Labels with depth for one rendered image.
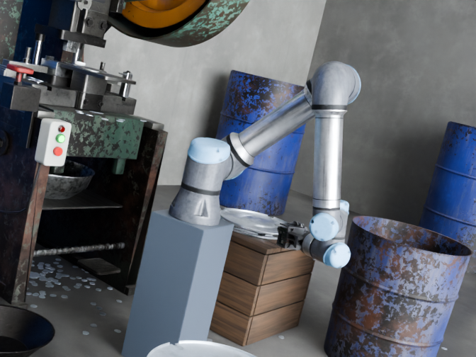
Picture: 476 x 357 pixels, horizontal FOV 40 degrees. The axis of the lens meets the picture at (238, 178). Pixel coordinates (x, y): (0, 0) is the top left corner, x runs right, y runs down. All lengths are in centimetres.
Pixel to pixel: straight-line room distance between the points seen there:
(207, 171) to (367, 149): 357
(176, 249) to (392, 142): 356
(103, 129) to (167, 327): 73
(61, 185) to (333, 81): 104
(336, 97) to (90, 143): 89
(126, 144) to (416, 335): 117
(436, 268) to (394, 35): 336
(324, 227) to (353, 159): 363
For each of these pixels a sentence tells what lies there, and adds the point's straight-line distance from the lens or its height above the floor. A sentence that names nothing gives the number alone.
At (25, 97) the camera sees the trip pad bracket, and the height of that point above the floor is 68.
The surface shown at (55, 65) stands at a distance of 236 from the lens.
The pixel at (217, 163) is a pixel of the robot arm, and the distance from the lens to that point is 186.
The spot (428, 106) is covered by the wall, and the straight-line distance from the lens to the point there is 516.
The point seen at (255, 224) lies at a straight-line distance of 234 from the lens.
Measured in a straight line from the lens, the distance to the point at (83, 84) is 227.
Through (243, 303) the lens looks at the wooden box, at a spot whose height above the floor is 14.
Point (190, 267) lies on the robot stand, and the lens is 186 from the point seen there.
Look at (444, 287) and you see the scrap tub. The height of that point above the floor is 37.
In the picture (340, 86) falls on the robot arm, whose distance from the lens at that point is 178.
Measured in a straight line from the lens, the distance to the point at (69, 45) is 241.
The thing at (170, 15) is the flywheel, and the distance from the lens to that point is 256.
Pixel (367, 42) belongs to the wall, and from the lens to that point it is 545.
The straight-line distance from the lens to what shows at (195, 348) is 146.
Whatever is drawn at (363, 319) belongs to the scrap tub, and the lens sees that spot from 227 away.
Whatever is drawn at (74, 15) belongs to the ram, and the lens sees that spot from 233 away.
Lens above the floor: 90
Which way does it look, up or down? 9 degrees down
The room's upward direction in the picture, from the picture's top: 13 degrees clockwise
